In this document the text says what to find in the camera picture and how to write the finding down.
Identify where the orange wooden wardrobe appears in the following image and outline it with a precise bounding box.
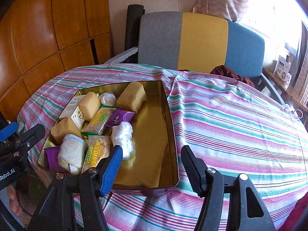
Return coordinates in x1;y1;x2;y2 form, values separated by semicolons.
1;0;113;121

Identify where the white tall carton box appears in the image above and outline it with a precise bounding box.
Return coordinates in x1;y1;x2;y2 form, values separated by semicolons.
59;95;85;129

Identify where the purple snack packet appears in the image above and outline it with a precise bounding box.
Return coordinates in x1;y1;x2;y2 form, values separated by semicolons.
45;146;67;173
105;109;135;127

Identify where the black rolled mat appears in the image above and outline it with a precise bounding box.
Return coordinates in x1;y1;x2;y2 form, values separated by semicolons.
124;4;145;51

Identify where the yellow sponge block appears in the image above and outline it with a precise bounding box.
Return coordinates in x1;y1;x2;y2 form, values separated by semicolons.
51;117;82;144
78;92;101;121

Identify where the wooden side shelf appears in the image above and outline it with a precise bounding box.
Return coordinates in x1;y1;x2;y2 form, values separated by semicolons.
262;68;307;112

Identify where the pink green striped tablecloth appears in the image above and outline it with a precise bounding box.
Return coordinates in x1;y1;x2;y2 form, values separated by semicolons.
17;64;307;230

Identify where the white plastic bag ball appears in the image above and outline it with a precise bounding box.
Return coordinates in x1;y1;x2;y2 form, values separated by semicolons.
99;92;116;106
111;121;135;160

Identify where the green yellow cracker packet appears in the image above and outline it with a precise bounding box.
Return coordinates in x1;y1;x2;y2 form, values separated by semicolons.
81;106;116;137

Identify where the brown sponge block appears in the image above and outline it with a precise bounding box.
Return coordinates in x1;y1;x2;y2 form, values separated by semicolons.
116;81;146;113

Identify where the grey yellow blue chair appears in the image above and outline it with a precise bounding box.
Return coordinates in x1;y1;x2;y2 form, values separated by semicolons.
106;12;284;104

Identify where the person's left hand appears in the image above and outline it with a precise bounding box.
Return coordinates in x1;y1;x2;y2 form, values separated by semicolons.
7;185;25;218

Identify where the rolled white towel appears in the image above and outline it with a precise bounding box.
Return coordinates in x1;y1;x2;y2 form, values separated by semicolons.
57;134;88;175

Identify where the white box on shelf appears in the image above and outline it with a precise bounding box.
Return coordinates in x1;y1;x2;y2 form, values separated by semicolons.
274;55;291;81

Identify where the dark red cloth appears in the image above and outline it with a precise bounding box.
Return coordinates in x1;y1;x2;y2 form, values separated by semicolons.
210;65;255;88

